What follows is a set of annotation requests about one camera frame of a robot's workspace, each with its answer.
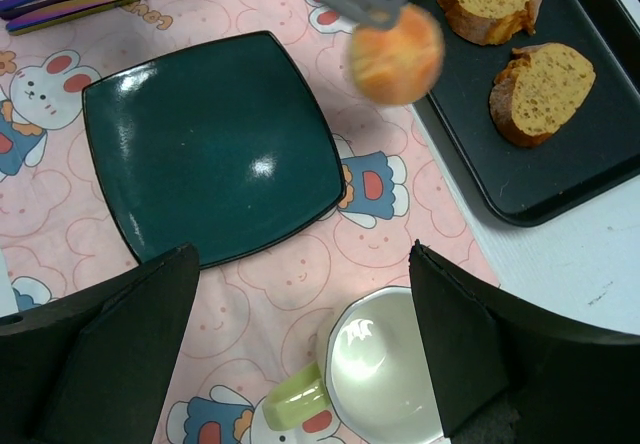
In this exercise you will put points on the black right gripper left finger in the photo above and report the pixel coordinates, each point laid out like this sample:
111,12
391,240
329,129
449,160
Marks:
95,366

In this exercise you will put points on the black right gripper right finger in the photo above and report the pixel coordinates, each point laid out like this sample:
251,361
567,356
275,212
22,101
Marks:
506,371

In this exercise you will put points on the round bun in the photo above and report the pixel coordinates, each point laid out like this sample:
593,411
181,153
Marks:
401,65

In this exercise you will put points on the bread slice right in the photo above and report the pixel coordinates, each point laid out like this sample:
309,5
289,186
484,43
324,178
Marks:
539,91

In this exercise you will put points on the bread slice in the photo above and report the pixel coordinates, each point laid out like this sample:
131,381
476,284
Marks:
539,91
490,22

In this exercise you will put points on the bread slice left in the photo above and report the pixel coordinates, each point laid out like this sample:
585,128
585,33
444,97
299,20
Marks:
490,22

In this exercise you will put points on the light green mug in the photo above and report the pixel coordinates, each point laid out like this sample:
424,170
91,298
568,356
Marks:
371,369

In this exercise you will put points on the pink bunny placemat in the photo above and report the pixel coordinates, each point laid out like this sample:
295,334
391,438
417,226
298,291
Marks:
254,320

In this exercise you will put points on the black baking tray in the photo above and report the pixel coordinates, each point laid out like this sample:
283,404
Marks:
597,149

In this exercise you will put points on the dark teal square plate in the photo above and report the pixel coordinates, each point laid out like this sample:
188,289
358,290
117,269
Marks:
222,145

